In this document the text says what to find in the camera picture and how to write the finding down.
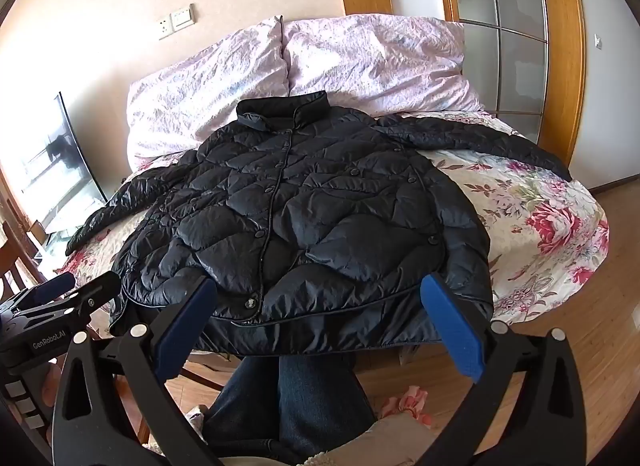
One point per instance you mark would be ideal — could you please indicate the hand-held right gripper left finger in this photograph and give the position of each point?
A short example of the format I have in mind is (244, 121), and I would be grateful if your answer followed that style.
(184, 328)

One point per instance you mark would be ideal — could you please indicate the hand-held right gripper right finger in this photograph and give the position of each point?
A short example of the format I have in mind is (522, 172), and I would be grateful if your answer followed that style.
(452, 326)

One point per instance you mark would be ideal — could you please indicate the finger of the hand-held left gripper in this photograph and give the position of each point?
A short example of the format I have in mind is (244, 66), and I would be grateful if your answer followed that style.
(55, 284)
(95, 296)

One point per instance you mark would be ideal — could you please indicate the black quilted puffer jacket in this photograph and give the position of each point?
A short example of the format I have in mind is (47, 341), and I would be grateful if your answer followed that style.
(300, 216)

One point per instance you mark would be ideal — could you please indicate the wooden chair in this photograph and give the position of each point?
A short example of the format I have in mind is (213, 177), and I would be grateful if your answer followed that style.
(20, 266)

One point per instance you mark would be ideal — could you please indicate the pink fluffy slipper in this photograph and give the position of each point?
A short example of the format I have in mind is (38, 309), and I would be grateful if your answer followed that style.
(405, 402)

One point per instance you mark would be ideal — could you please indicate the flat screen television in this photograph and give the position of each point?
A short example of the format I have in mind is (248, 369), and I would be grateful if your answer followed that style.
(47, 170)

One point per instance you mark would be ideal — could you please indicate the floral bedsheet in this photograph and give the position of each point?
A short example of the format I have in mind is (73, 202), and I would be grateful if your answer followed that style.
(540, 226)

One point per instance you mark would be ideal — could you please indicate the person's blue jeans legs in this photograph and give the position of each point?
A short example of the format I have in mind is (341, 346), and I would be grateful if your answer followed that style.
(310, 406)

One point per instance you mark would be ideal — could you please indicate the pink crinkled pillow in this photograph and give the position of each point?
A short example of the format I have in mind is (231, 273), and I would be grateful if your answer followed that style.
(380, 60)
(200, 90)

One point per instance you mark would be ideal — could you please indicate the frosted glass wooden door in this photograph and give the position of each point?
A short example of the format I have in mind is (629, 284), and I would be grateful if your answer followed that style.
(515, 20)

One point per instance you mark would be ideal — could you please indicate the white wall socket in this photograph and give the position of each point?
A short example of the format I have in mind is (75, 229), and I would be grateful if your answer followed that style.
(165, 28)

